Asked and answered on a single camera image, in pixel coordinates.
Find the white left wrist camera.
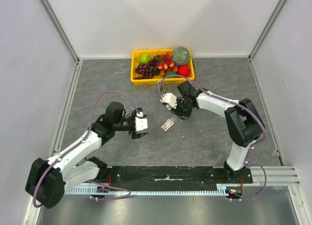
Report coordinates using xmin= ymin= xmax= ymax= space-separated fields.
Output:
xmin=135 ymin=107 xmax=148 ymax=132

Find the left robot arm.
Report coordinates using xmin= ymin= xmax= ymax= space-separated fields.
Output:
xmin=25 ymin=102 xmax=148 ymax=208

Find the green pear fruit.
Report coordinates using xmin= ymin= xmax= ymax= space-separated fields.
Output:
xmin=136 ymin=52 xmax=151 ymax=64

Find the green lime fruit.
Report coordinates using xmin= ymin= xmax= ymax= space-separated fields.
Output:
xmin=163 ymin=71 xmax=177 ymax=78

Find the green netted melon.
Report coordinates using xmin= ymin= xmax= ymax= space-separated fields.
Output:
xmin=172 ymin=46 xmax=191 ymax=66

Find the grey slotted cable duct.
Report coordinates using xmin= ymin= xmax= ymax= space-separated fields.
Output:
xmin=65 ymin=184 xmax=242 ymax=197

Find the green white stapler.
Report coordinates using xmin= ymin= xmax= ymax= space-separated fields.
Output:
xmin=157 ymin=81 xmax=172 ymax=110

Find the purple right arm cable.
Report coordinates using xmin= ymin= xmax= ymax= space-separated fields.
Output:
xmin=158 ymin=75 xmax=268 ymax=202

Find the aluminium frame rail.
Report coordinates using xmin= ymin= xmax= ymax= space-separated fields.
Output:
xmin=34 ymin=164 xmax=301 ymax=186

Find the red strawberry cluster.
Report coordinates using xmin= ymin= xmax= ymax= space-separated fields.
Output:
xmin=156 ymin=52 xmax=178 ymax=75

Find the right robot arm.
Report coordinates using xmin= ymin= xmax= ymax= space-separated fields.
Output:
xmin=162 ymin=81 xmax=267 ymax=183

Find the dark purple grape bunch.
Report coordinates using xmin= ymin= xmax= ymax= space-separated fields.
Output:
xmin=134 ymin=56 xmax=160 ymax=80

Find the yellow plastic tray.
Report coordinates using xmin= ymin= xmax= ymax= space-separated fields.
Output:
xmin=130 ymin=47 xmax=195 ymax=85

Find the red white staple box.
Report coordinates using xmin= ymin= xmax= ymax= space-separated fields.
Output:
xmin=160 ymin=114 xmax=182 ymax=132

